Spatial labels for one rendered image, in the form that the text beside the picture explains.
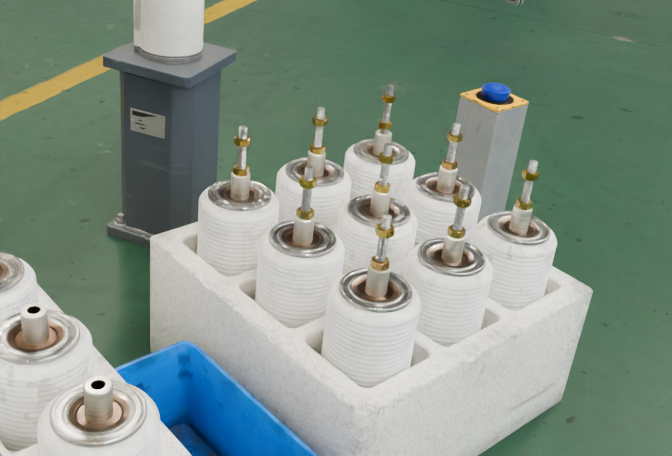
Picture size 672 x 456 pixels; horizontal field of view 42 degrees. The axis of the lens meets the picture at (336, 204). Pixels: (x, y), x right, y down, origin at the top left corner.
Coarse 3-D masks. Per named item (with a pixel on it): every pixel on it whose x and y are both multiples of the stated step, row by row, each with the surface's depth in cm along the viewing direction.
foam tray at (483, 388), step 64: (192, 256) 105; (192, 320) 106; (256, 320) 96; (320, 320) 97; (512, 320) 101; (576, 320) 109; (256, 384) 98; (320, 384) 88; (384, 384) 89; (448, 384) 93; (512, 384) 104; (320, 448) 91; (384, 448) 90; (448, 448) 100
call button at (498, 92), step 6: (486, 84) 124; (492, 84) 125; (498, 84) 125; (486, 90) 123; (492, 90) 123; (498, 90) 123; (504, 90) 123; (510, 90) 124; (486, 96) 124; (492, 96) 122; (498, 96) 122; (504, 96) 123
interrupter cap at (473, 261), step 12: (432, 240) 100; (420, 252) 97; (432, 252) 98; (468, 252) 98; (480, 252) 98; (432, 264) 95; (444, 264) 96; (456, 264) 96; (468, 264) 96; (480, 264) 96; (456, 276) 94; (468, 276) 95
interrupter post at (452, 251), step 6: (444, 240) 96; (450, 240) 95; (456, 240) 95; (462, 240) 95; (444, 246) 96; (450, 246) 96; (456, 246) 96; (462, 246) 96; (444, 252) 97; (450, 252) 96; (456, 252) 96; (462, 252) 97; (444, 258) 97; (450, 258) 96; (456, 258) 96
